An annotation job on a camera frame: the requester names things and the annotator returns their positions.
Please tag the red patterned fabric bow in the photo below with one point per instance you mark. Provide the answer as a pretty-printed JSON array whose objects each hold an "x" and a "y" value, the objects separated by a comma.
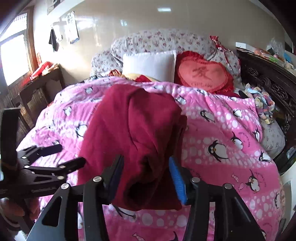
[{"x": 218, "y": 45}]

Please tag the red box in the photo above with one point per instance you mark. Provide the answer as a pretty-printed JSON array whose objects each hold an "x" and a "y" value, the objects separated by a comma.
[{"x": 40, "y": 69}]

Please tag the yellow and red cloth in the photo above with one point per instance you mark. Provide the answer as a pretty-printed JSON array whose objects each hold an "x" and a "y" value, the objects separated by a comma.
[{"x": 143, "y": 78}]

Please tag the dark red garment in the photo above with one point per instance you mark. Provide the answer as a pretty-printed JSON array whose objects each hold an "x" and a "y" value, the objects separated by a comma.
[{"x": 134, "y": 129}]

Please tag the small floral pillow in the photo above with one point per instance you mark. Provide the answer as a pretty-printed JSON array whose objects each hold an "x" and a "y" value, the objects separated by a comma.
[{"x": 101, "y": 62}]

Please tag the window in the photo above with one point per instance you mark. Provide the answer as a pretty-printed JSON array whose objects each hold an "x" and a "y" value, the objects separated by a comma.
[{"x": 13, "y": 55}]

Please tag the wall calendar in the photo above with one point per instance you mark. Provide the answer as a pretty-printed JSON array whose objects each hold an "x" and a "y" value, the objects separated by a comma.
[{"x": 72, "y": 27}]

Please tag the dark carved wooden cabinet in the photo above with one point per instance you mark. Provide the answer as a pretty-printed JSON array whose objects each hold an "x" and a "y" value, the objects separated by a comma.
[{"x": 272, "y": 78}]

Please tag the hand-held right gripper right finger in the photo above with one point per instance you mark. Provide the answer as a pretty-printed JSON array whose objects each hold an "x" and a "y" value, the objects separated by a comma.
[{"x": 179, "y": 183}]

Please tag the floral bed sheet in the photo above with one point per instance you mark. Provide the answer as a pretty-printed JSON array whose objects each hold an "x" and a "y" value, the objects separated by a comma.
[{"x": 272, "y": 136}]

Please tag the pink penguin print blanket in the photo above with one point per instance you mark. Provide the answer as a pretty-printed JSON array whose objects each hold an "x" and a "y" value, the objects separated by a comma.
[{"x": 219, "y": 129}]

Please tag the white pillow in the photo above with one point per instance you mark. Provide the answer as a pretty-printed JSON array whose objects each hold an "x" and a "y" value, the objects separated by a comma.
[{"x": 150, "y": 64}]

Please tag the wall poster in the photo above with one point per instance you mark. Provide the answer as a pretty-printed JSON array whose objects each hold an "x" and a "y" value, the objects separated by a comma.
[{"x": 54, "y": 5}]

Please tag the pile of colourful clothes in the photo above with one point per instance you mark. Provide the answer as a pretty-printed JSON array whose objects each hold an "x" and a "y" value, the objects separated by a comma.
[{"x": 261, "y": 102}]

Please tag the clear plastic bag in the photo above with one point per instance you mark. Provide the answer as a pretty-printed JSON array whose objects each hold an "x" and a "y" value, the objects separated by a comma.
[{"x": 275, "y": 47}]

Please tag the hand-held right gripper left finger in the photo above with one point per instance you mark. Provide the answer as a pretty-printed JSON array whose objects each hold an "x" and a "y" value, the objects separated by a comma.
[{"x": 115, "y": 178}]

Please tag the dark hanging garment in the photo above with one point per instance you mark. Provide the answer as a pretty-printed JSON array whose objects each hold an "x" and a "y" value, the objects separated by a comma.
[{"x": 53, "y": 40}]

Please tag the red heart-shaped pillow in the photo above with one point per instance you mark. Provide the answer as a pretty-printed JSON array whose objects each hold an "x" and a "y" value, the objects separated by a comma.
[{"x": 203, "y": 74}]

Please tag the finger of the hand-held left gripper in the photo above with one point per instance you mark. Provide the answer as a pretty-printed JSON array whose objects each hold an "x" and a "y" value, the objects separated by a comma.
[
  {"x": 44, "y": 149},
  {"x": 62, "y": 165}
]

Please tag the white flat box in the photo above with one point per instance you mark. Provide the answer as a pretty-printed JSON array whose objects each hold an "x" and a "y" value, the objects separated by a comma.
[{"x": 244, "y": 45}]

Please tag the wooden desk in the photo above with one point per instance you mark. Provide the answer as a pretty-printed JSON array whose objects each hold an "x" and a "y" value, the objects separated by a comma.
[{"x": 41, "y": 81}]

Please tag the wooden chair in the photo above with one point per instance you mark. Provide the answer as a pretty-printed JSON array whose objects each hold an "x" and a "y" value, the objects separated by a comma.
[{"x": 27, "y": 104}]

